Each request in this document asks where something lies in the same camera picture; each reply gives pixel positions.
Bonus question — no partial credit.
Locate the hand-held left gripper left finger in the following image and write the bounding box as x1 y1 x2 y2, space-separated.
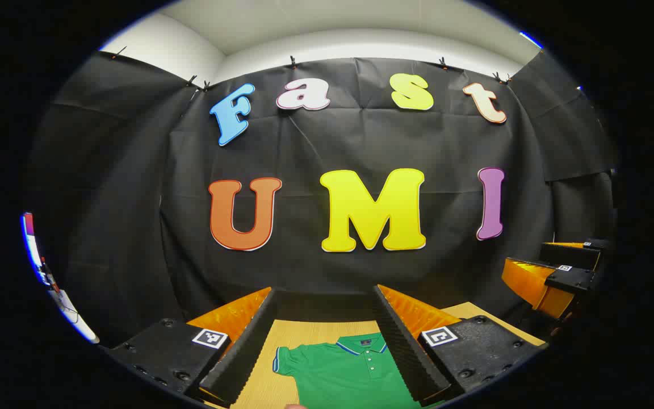
103 287 278 407

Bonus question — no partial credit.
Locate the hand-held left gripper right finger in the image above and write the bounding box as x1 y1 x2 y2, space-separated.
372 284 547 407

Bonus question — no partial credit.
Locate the green polo T-shirt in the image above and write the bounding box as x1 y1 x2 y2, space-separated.
272 333 425 409

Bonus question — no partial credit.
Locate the black backdrop cloth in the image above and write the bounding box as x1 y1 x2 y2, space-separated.
23 48 617 348

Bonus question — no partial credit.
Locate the row of black backdrop clips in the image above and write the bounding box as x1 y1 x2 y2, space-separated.
112 47 513 91

